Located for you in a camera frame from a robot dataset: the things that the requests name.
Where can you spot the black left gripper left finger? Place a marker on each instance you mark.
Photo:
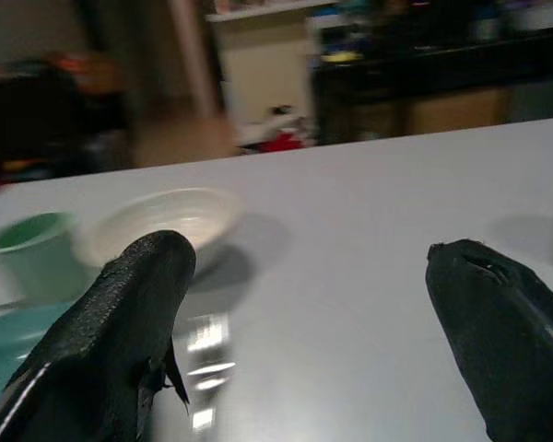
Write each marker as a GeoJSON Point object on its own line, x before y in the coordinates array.
{"type": "Point", "coordinates": [120, 322]}

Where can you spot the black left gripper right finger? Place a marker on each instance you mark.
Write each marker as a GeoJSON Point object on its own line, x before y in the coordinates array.
{"type": "Point", "coordinates": [502, 331]}

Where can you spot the teal plate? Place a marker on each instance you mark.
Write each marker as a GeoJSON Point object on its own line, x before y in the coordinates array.
{"type": "Point", "coordinates": [14, 329]}

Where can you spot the white ceramic bowl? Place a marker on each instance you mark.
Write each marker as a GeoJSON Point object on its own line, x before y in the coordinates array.
{"type": "Point", "coordinates": [166, 221]}

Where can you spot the green mug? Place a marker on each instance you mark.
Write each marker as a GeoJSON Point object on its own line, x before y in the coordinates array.
{"type": "Point", "coordinates": [25, 258]}

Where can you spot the dark chair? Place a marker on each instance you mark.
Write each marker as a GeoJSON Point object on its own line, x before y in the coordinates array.
{"type": "Point", "coordinates": [41, 119]}

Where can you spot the red and white bag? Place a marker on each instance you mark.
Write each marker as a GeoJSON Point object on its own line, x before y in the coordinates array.
{"type": "Point", "coordinates": [276, 131]}

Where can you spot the cream cabinet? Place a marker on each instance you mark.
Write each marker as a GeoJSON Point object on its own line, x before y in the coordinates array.
{"type": "Point", "coordinates": [262, 64]}

